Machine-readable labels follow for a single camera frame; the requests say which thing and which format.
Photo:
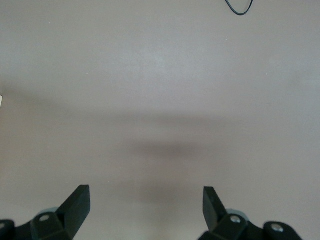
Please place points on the light wooden drawer cabinet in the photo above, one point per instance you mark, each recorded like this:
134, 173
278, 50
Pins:
0, 102

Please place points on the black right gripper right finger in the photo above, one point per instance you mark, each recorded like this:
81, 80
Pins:
215, 215

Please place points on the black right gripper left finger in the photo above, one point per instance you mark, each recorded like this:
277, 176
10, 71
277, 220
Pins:
72, 215

